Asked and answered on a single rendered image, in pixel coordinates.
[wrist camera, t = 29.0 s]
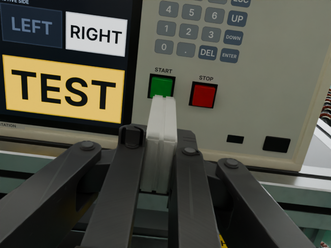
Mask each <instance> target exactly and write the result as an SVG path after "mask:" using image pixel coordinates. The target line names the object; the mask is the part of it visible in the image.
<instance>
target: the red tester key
mask: <svg viewBox="0 0 331 248"><path fill-rule="evenodd" d="M214 94H215V88H214V87H212V86H204V85H195V87H194V93H193V98H192V105H195V106H203V107H212V104H213V99H214Z"/></svg>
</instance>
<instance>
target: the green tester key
mask: <svg viewBox="0 0 331 248"><path fill-rule="evenodd" d="M171 88H172V79H168V78H161V77H152V83H151V91H150V97H151V98H153V96H155V95H162V96H163V97H164V98H166V96H170V95H171Z"/></svg>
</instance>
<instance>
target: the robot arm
mask: <svg viewBox="0 0 331 248"><path fill-rule="evenodd" d="M139 189H141V191H146V192H152V190H155V191H156V193H163V194H167V192H169V196H168V202H167V209H168V248H222V247H221V242H220V237H219V232H220V234H221V236H222V238H223V240H224V242H225V244H226V246H227V248H316V247H315V246H314V244H313V243H312V242H311V241H310V240H309V239H308V238H307V236H306V235H305V234H304V233H303V232H302V231H301V230H300V228H299V227H298V226H297V225H296V224H295V223H294V222H293V220H292V219H291V218H290V217H289V216H288V215H287V214H286V212H285V211H284V210H283V209H282V208H281V207H280V206H279V204H278V203H277V202H276V201H275V200H274V199H273V198H272V196H271V195H270V194H269V193H268V192H267V191H266V189H265V188H264V187H263V186H262V185H261V184H260V183H259V181H258V180H257V179H256V178H255V177H254V176H253V175H252V173H251V172H250V171H249V170H248V169H247V168H246V167H245V165H244V164H242V163H241V162H239V161H237V160H236V159H233V158H221V159H219V160H218V162H217V164H214V163H211V162H208V161H206V160H204V159H203V155H202V153H201V152H200V151H199V150H198V146H197V141H196V136H195V134H194V133H193V132H192V131H191V130H185V129H177V125H176V104H175V99H174V97H170V96H166V98H164V97H163V96H162V95H155V96H153V100H152V105H151V110H150V115H149V121H148V125H142V124H130V125H124V126H121V127H120V128H119V136H118V145H117V148H115V149H112V150H103V151H102V150H101V145H100V144H99V143H96V142H92V141H81V142H77V143H75V144H74V145H72V146H71V147H70V148H68V149H67V150H66V151H64V152H63V153H62V154H60V155H59V156H58V157H56V158H55V159H54V160H52V161H51V162H50V163H48V164H47V165H45V166H44V167H43V168H41V169H40V170H39V171H37V172H36V173H35V174H33V175H32V176H31V177H29V178H28V179H27V180H25V181H24V182H23V183H21V184H20V185H19V186H17V187H16V188H15V189H13V190H12V191H11V192H10V193H8V194H7V195H6V196H4V197H3V198H2V199H0V248H57V246H58V245H59V244H60V243H61V242H62V240H63V239H64V238H65V237H66V235H67V234H68V233H69V232H70V231H71V229H72V228H73V227H74V226H75V225H76V224H77V222H78V221H79V220H80V219H81V217H82V216H83V215H84V214H85V212H86V211H87V210H88V209H89V208H90V206H91V205H92V204H93V203H94V201H95V200H96V199H97V197H98V199H97V202H96V204H95V207H94V210H93V213H92V215H91V218H90V221H89V223H88V226H87V229H86V232H85V234H84V237H83V240H82V242H81V245H80V246H76V247H75V248H130V247H131V241H132V233H133V226H134V220H135V214H136V208H137V202H138V196H139ZM99 192H100V193H99ZM218 231H219V232H218Z"/></svg>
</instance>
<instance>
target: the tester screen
mask: <svg viewBox="0 0 331 248"><path fill-rule="evenodd" d="M0 2H2V3H8V4H16V5H23V6H30V7H37V8H45V9H52V10H59V11H66V12H73V13H81V14H88V15H95V16H102V17H109V18H117V19H124V20H127V33H126V46H125V56H124V57H122V56H115V55H107V54H100V53H92V52H85V51H77V50H70V49H63V48H55V47H48V46H40V45H32V44H25V43H18V42H10V41H3V40H2V28H1V15H0V114H5V115H13V116H21V117H29V118H37V119H45V120H53V121H61V122H69V123H77V124H88V125H96V126H104V127H111V128H120V127H121V126H123V114H124V103H125V90H126V78H127V66H128V54H129V42H130V30H131V17H132V0H0ZM2 55H8V56H16V57H23V58H30V59H38V60H46V61H53V62H64V63H71V64H78V65H86V66H94V67H101V68H109V69H116V70H124V71H125V74H124V86H123V99H122V112H121V123H112V122H104V121H96V120H88V119H80V118H72V117H64V116H56V115H48V114H41V113H32V112H24V111H16V110H8V109H7V108H6V96H5V83H4V69H3V57H2Z"/></svg>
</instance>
